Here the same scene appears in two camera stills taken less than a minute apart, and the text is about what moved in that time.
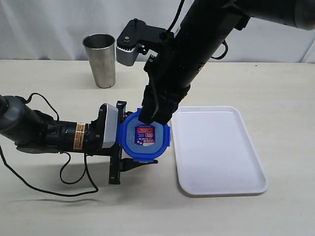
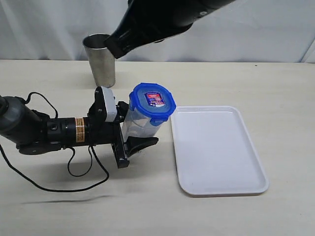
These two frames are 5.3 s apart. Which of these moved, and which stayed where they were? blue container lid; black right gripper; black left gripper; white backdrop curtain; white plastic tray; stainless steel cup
Moved: black left gripper; black right gripper; blue container lid
Stayed: white plastic tray; stainless steel cup; white backdrop curtain
